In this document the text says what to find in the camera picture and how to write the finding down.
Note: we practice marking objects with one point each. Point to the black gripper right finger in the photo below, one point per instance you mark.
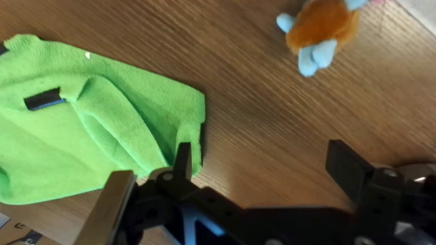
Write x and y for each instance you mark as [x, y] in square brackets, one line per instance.
[363, 186]

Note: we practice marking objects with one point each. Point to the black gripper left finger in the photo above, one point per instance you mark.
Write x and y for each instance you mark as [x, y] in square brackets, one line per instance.
[184, 164]

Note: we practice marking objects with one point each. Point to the green cloth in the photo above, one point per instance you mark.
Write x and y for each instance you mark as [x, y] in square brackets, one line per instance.
[90, 132]

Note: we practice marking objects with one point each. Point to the blue and orange plush toy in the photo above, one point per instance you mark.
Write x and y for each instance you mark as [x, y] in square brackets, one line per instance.
[322, 28]

